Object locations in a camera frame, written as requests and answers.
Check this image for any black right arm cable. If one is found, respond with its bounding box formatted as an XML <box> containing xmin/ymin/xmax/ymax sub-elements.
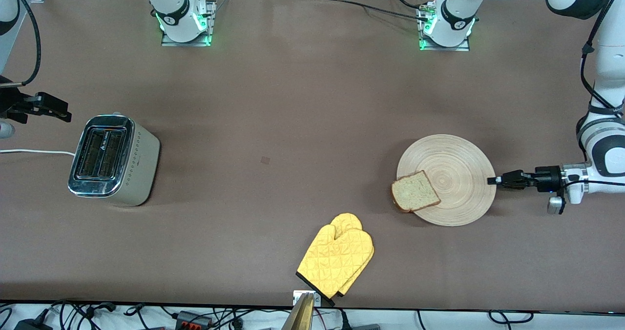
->
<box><xmin>7</xmin><ymin>0</ymin><xmax>42</xmax><ymax>86</ymax></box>

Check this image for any white toaster power cable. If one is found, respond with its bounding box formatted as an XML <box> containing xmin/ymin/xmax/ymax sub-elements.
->
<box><xmin>0</xmin><ymin>149</ymin><xmax>76</xmax><ymax>157</ymax></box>

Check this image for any black and red connector box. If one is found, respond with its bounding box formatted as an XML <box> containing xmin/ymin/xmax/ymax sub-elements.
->
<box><xmin>175</xmin><ymin>310</ymin><xmax>214</xmax><ymax>329</ymax></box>

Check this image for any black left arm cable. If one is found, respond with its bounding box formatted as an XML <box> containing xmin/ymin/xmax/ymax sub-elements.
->
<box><xmin>580</xmin><ymin>0</ymin><xmax>625</xmax><ymax>111</ymax></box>

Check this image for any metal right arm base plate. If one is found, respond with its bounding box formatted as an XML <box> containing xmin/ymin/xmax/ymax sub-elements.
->
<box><xmin>161</xmin><ymin>0</ymin><xmax>216</xmax><ymax>47</ymax></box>

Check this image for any silver two-slot toaster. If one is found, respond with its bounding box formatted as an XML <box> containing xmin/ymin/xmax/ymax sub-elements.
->
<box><xmin>67</xmin><ymin>114</ymin><xmax>161</xmax><ymax>207</ymax></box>

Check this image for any brown-crusted bread slice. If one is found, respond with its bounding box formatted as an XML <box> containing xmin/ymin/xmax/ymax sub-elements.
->
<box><xmin>391</xmin><ymin>170</ymin><xmax>441</xmax><ymax>212</ymax></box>

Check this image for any round light wooden plate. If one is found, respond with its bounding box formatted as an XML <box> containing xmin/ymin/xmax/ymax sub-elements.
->
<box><xmin>396</xmin><ymin>134</ymin><xmax>497</xmax><ymax>227</ymax></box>

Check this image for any black cable on table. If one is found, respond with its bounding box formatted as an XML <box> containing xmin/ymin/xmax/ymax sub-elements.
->
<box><xmin>312</xmin><ymin>0</ymin><xmax>433</xmax><ymax>21</ymax></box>

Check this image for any gold metal camera mount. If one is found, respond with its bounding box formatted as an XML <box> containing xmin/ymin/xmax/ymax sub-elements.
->
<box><xmin>282</xmin><ymin>292</ymin><xmax>315</xmax><ymax>330</ymax></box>

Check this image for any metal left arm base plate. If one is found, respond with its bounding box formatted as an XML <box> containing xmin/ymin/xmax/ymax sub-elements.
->
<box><xmin>419</xmin><ymin>0</ymin><xmax>471</xmax><ymax>52</ymax></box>

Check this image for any small silver metal bracket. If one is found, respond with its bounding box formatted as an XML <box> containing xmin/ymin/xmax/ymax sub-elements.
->
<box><xmin>293</xmin><ymin>291</ymin><xmax>321</xmax><ymax>307</ymax></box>

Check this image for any black looped cable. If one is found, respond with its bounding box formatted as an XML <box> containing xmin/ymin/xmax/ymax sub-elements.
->
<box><xmin>488</xmin><ymin>309</ymin><xmax>534</xmax><ymax>325</ymax></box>

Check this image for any yellow quilted oven mitt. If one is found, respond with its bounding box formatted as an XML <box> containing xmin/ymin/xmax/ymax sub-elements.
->
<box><xmin>337</xmin><ymin>228</ymin><xmax>375</xmax><ymax>296</ymax></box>
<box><xmin>296</xmin><ymin>213</ymin><xmax>372</xmax><ymax>307</ymax></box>

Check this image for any black power adapter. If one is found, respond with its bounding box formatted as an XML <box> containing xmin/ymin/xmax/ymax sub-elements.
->
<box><xmin>14</xmin><ymin>319</ymin><xmax>53</xmax><ymax>330</ymax></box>

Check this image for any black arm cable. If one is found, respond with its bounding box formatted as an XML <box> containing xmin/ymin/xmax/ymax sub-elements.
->
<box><xmin>580</xmin><ymin>0</ymin><xmax>625</xmax><ymax>111</ymax></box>
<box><xmin>7</xmin><ymin>0</ymin><xmax>42</xmax><ymax>86</ymax></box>

